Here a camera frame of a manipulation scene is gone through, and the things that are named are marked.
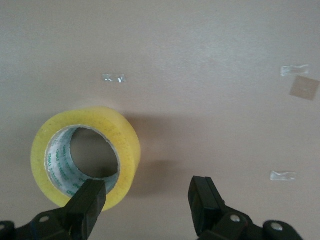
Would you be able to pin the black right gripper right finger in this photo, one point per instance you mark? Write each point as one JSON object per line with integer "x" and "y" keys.
{"x": 205, "y": 200}

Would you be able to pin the brown square tape patch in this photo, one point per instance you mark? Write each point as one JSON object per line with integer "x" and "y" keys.
{"x": 304, "y": 88}

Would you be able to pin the clear tape piece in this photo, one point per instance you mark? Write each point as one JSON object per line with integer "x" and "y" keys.
{"x": 113, "y": 78}
{"x": 283, "y": 176}
{"x": 294, "y": 70}

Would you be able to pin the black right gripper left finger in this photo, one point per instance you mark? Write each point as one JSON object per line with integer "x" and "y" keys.
{"x": 85, "y": 202}

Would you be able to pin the yellow packing tape roll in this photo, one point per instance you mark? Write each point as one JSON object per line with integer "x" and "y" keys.
{"x": 40, "y": 155}

